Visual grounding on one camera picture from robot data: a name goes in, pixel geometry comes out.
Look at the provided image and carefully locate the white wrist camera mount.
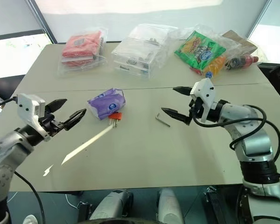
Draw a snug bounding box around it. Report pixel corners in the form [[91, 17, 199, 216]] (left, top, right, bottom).
[[16, 93, 51, 142], [189, 77, 216, 123]]

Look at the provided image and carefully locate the red packet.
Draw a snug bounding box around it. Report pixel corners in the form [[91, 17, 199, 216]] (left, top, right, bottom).
[[61, 30, 103, 58]]

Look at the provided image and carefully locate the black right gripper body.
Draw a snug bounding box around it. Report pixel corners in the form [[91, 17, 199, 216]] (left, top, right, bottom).
[[188, 95, 205, 120]]

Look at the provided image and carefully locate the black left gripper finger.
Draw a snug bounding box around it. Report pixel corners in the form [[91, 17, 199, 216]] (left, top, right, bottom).
[[45, 98, 68, 115], [62, 108, 87, 131]]

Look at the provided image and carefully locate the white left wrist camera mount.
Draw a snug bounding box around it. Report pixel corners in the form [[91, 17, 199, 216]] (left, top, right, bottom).
[[16, 93, 51, 142]]

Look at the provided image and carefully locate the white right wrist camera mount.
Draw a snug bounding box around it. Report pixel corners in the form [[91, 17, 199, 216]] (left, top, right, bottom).
[[189, 77, 216, 123]]

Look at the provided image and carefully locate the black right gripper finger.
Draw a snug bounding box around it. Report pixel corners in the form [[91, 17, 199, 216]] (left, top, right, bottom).
[[172, 86, 192, 96], [161, 107, 192, 126]]

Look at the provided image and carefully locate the clear plastic storage box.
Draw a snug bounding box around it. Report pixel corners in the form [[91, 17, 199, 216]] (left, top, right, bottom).
[[56, 27, 108, 78]]

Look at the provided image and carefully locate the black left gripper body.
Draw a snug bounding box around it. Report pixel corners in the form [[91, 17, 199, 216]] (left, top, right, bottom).
[[38, 109, 66, 139]]

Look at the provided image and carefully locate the clear plastic drawer organizer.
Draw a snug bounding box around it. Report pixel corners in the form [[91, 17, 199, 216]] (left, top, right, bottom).
[[111, 23, 178, 80]]

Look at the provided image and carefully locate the orange snack bag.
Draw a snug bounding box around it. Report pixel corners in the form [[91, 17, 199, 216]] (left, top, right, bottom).
[[201, 56, 227, 78]]

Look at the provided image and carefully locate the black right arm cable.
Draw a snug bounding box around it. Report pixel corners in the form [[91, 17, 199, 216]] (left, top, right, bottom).
[[192, 104, 280, 181]]

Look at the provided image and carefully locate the clear plastic bag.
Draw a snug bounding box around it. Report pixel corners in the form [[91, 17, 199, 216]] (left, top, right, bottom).
[[177, 23, 267, 79]]

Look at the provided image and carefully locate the green snack bag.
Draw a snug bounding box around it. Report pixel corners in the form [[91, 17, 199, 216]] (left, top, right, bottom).
[[174, 30, 227, 71]]

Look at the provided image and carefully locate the brown cardboard piece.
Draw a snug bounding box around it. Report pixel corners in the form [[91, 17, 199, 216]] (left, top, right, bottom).
[[221, 29, 259, 55]]

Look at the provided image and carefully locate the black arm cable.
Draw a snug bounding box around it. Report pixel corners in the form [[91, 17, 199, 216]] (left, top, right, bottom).
[[0, 97, 46, 224], [192, 104, 280, 181]]

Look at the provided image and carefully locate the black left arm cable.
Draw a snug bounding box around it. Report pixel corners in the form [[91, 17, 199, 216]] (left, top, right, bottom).
[[0, 97, 46, 224]]

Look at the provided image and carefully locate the red drink bottle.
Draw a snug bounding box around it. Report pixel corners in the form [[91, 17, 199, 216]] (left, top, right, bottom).
[[225, 53, 260, 70]]

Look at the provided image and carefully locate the purple tissue pack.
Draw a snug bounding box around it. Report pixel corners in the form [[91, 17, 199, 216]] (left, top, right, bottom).
[[87, 87, 127, 121]]

